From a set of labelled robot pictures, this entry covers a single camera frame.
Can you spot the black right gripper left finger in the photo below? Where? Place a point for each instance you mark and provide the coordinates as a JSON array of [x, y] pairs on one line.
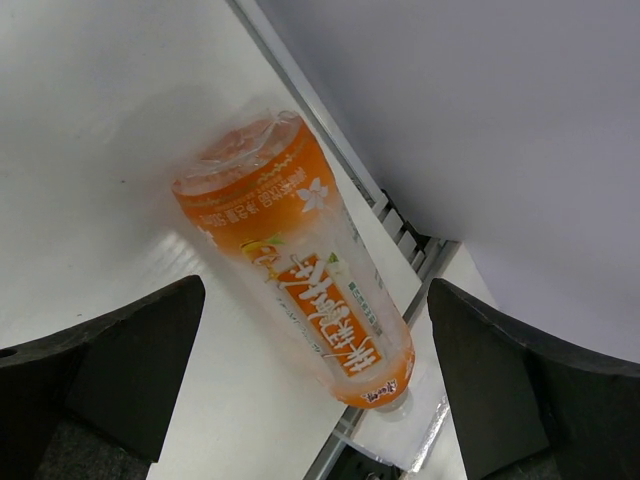
[[95, 401]]

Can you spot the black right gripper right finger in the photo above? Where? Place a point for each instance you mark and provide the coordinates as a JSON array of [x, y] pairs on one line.
[[527, 404]]

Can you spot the orange label tea bottle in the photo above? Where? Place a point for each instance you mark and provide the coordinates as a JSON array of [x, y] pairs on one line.
[[265, 196]]

